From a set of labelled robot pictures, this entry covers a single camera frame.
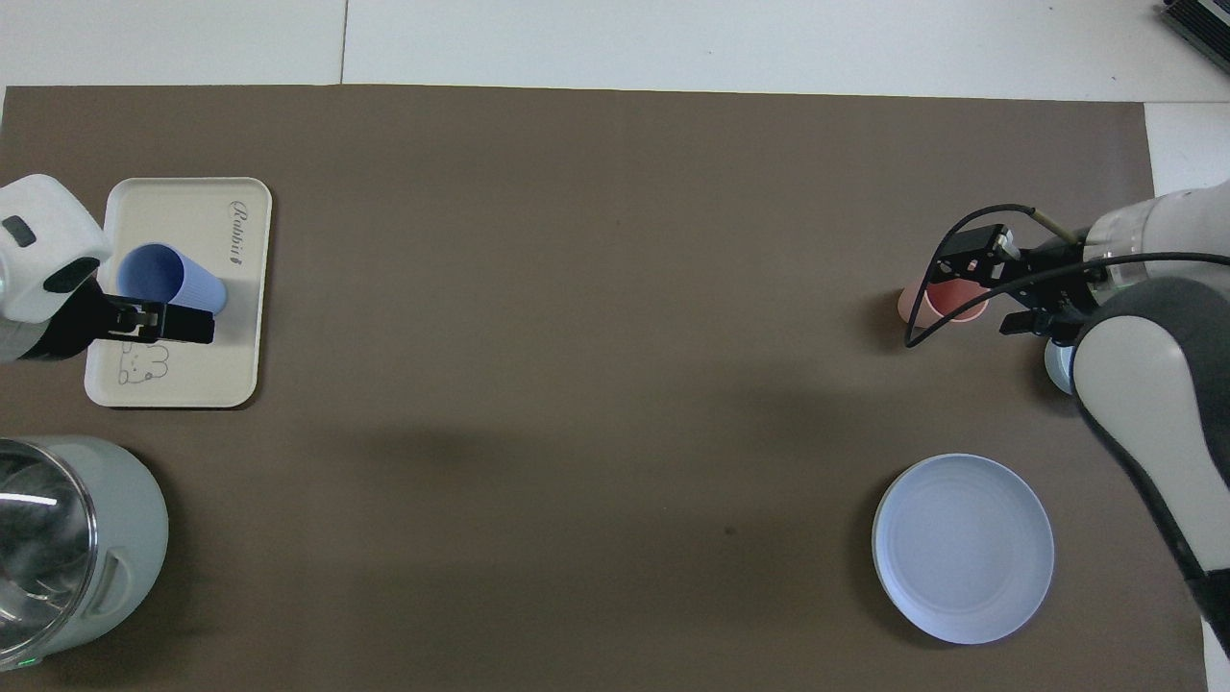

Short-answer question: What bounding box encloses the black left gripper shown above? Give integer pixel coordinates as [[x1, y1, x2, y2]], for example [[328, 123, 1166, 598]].
[[17, 277, 216, 363]]

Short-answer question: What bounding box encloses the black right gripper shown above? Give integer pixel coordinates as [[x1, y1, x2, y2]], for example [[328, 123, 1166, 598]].
[[935, 225, 1102, 338]]

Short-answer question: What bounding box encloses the pink plastic cup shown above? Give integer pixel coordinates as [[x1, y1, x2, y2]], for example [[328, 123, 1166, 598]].
[[898, 278, 990, 326]]

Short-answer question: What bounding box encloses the blue plastic cup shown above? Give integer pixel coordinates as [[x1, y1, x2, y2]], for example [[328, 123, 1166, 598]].
[[116, 242, 229, 314]]

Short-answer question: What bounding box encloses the cream rabbit print tray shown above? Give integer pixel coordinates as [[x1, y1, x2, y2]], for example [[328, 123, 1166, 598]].
[[84, 177, 273, 410]]

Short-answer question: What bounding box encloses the light blue bowl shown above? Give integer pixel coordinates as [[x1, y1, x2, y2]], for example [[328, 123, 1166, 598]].
[[1044, 336, 1083, 396]]

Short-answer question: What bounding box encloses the pale green steel-lined cooker pot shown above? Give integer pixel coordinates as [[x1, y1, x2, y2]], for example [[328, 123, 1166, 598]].
[[0, 436, 171, 672]]

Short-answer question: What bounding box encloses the pale blue round plate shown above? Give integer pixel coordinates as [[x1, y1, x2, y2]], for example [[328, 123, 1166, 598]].
[[872, 454, 1056, 646]]

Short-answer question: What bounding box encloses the dark grey ribbed device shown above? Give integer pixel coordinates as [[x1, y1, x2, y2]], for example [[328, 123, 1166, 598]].
[[1158, 0, 1230, 49]]

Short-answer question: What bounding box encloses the brown table mat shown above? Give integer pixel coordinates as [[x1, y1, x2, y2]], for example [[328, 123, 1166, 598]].
[[0, 85, 1209, 692]]

